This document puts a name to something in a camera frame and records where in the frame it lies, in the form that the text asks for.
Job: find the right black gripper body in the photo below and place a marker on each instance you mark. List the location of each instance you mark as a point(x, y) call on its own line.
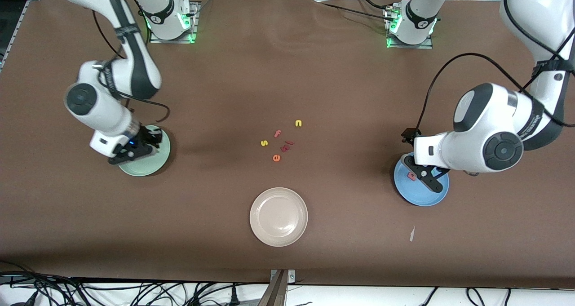
point(147, 137)

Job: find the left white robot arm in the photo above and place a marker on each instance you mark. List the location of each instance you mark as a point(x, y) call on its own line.
point(539, 9)

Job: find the green plate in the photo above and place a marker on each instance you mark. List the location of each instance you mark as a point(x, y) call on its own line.
point(152, 166)

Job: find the blue plate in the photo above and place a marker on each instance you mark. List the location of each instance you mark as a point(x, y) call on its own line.
point(417, 198)

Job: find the white tape scrap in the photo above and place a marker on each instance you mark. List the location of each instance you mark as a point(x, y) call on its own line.
point(411, 235)

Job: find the brown table cover sheet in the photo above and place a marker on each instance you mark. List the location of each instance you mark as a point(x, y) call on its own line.
point(314, 72)

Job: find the dark red foam letter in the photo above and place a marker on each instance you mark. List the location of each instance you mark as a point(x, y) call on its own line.
point(285, 148)

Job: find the beige plate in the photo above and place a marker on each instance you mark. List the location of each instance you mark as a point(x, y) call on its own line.
point(278, 216)

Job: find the black power plug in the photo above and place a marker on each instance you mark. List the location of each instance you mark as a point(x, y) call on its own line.
point(233, 297)

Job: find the aluminium profile beam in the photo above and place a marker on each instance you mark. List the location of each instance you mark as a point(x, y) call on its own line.
point(275, 292)

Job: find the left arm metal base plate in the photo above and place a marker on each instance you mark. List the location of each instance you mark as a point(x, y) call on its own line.
point(413, 46)

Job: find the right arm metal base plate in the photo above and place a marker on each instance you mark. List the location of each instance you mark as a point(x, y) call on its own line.
point(194, 23)

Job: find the small metal bracket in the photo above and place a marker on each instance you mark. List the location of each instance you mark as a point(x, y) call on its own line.
point(292, 277)

